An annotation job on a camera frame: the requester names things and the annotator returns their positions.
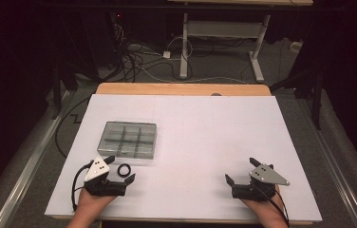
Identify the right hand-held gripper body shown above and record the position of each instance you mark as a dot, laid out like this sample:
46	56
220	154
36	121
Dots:
265	174

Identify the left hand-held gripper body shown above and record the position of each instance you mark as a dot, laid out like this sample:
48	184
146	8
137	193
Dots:
97	169

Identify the clear plastic compartment box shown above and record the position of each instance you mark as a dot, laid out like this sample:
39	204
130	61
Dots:
126	139

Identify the person's right hand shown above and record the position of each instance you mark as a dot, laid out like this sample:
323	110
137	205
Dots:
266	209

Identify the person's left hand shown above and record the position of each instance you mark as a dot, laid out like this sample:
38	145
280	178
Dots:
91	204

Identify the white table cover sheet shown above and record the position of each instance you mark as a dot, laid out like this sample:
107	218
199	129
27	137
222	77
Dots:
198	126

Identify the grey round table grommet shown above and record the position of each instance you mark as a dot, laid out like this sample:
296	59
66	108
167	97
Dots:
216	94

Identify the black metal stand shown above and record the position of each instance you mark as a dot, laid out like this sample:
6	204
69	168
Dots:
56	95
317	101

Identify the small white power adapter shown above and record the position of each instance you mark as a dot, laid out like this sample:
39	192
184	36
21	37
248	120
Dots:
166	54

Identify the aluminium floor rail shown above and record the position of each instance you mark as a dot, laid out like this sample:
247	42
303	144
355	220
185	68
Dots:
24	177
334	177

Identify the white metal frame desk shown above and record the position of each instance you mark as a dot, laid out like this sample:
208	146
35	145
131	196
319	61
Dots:
224	29

